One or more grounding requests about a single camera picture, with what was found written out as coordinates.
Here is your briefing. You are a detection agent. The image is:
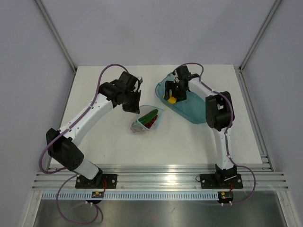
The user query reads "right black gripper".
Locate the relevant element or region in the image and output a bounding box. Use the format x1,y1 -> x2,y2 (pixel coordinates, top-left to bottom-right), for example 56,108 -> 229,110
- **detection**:
164,80 -> 187,102

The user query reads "yellow lemon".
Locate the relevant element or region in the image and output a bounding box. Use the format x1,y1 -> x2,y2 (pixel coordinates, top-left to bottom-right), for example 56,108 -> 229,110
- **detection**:
163,93 -> 177,105

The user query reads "green cucumber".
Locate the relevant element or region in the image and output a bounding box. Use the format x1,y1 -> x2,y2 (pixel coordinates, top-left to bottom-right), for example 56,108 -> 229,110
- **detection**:
138,109 -> 158,125

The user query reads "clear zip top bag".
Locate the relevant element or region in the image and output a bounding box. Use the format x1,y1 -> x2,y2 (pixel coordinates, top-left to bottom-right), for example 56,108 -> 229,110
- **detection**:
130,105 -> 167,133

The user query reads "red grape bunch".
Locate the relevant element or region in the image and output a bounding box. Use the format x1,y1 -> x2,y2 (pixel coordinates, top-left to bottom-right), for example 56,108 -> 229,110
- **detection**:
144,115 -> 158,129

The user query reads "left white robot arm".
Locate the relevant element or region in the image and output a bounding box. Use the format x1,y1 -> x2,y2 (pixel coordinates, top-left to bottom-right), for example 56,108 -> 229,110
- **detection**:
46,71 -> 143,188

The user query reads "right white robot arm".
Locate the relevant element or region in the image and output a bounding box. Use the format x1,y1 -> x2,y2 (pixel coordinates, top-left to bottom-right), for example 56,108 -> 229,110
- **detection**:
163,64 -> 237,187

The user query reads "teal plastic tray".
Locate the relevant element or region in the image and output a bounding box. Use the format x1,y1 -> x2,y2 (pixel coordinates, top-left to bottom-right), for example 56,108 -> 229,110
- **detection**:
155,73 -> 206,124

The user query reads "left small circuit board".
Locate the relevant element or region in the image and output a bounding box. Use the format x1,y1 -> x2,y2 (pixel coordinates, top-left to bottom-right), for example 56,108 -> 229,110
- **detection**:
91,192 -> 104,199

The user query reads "small circuit board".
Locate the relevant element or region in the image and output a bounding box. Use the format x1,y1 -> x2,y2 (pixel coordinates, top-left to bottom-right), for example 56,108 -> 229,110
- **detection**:
91,192 -> 104,199
218,191 -> 234,203

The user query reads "right small circuit board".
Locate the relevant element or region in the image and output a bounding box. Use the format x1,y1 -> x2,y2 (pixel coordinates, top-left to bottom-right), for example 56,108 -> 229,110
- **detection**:
218,191 -> 234,203

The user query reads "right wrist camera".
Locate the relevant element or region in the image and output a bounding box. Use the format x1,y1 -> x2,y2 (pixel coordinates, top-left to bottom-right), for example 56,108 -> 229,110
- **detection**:
172,72 -> 180,83

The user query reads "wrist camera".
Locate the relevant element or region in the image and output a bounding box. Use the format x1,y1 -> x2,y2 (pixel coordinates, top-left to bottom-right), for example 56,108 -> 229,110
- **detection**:
172,72 -> 180,83
137,77 -> 143,84

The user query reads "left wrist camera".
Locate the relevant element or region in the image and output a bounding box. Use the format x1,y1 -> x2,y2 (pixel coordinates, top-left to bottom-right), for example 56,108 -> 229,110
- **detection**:
137,77 -> 143,84

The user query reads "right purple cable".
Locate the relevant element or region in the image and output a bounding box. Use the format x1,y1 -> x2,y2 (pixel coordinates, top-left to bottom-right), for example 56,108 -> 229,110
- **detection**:
174,62 -> 257,206

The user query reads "purple cable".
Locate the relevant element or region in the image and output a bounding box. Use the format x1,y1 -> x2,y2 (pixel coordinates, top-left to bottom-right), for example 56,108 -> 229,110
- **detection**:
174,62 -> 257,206
39,63 -> 130,223

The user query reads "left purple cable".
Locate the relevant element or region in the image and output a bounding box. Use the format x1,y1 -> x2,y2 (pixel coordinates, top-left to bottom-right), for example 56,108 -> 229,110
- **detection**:
39,63 -> 130,223

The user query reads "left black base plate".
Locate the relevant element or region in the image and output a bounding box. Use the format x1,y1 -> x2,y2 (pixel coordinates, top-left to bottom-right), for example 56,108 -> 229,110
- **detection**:
75,174 -> 118,189

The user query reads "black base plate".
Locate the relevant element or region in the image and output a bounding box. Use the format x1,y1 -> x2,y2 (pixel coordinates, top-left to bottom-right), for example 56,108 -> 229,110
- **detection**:
75,174 -> 118,189
198,174 -> 243,190

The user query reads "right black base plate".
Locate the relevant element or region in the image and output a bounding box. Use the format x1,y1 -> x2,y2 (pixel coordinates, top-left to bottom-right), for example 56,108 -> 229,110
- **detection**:
198,174 -> 243,190

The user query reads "right aluminium frame post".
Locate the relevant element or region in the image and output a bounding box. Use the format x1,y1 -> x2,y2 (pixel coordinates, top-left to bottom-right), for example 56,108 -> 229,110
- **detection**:
239,0 -> 284,73

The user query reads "aluminium frame post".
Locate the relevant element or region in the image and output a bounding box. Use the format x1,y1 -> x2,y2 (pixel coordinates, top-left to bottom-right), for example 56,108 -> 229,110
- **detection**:
33,0 -> 77,75
239,0 -> 284,73

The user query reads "aluminium mounting rail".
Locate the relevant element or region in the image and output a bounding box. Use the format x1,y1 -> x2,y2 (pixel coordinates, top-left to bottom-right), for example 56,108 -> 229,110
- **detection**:
32,163 -> 289,191

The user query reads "white slotted cable duct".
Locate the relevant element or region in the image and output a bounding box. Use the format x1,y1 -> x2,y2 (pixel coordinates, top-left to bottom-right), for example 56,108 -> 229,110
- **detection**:
42,191 -> 219,201

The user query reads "left aluminium frame post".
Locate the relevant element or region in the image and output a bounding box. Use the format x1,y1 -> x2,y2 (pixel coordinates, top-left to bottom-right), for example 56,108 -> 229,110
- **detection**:
33,0 -> 77,75

